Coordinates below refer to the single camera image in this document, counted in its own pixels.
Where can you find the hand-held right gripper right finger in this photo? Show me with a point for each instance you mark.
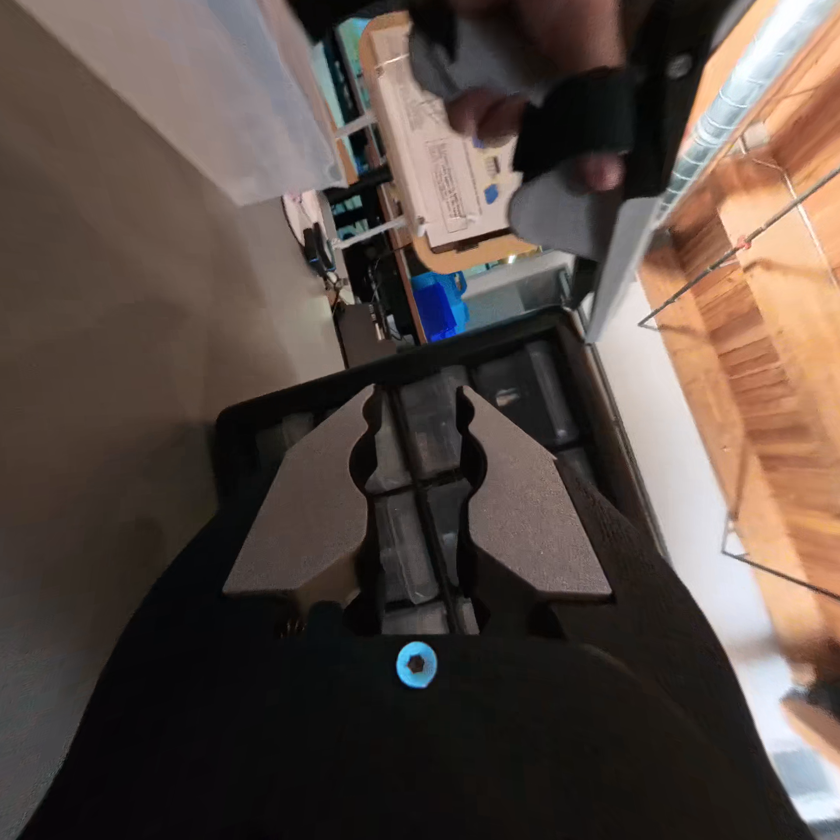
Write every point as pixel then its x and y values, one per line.
pixel 531 525

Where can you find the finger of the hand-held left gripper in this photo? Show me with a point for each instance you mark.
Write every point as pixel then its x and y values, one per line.
pixel 627 262

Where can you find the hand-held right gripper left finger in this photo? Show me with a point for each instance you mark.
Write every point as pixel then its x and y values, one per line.
pixel 302 525

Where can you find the grid of clear drawers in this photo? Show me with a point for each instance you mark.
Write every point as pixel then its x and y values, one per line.
pixel 505 387

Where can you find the black drawer cabinet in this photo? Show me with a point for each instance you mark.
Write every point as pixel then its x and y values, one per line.
pixel 453 351

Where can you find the clear plastic storage bin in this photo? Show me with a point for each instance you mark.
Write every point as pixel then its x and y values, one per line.
pixel 197 98

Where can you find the person's left hand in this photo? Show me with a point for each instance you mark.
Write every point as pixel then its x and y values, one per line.
pixel 544 39

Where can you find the blue plastic tote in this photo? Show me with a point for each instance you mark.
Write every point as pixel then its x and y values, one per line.
pixel 439 308

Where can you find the white board stand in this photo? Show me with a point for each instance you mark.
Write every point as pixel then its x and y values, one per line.
pixel 367 233

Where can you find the silver ventilation duct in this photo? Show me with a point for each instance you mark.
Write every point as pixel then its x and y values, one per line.
pixel 741 92

